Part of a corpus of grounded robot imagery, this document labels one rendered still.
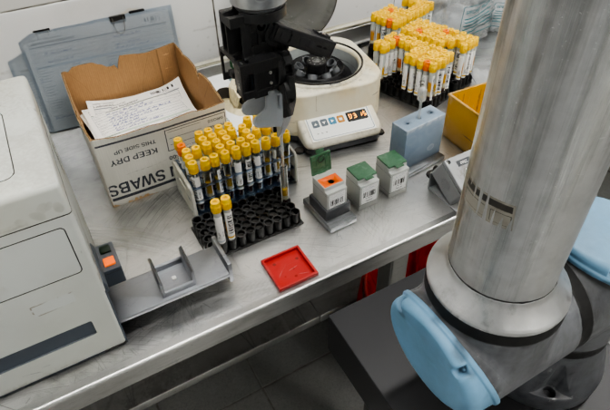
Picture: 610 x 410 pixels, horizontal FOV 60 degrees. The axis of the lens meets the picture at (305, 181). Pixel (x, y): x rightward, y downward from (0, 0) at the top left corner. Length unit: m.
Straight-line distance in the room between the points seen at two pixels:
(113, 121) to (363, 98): 0.51
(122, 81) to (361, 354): 0.79
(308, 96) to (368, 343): 0.53
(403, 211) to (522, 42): 0.67
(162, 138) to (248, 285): 0.31
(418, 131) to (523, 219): 0.64
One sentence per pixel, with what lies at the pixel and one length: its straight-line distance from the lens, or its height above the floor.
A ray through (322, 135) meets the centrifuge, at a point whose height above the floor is 0.91.
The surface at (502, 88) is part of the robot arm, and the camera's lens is 0.33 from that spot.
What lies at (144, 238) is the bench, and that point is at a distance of 0.95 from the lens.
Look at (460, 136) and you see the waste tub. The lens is 1.11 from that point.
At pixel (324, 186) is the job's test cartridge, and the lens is 0.88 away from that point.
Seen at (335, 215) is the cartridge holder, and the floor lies 0.89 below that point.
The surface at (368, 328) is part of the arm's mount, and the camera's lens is 0.70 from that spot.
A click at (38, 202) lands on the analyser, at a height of 1.16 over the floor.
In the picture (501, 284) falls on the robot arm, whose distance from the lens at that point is 0.42.
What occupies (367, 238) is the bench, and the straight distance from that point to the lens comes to 0.90.
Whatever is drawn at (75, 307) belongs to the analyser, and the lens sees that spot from 0.74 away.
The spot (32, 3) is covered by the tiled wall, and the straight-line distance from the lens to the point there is 1.20.
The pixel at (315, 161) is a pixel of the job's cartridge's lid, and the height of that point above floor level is 0.98.
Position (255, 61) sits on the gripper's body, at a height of 1.20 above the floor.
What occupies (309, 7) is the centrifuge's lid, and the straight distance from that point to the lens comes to 1.31.
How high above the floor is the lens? 1.53
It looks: 40 degrees down
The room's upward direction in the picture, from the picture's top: 2 degrees counter-clockwise
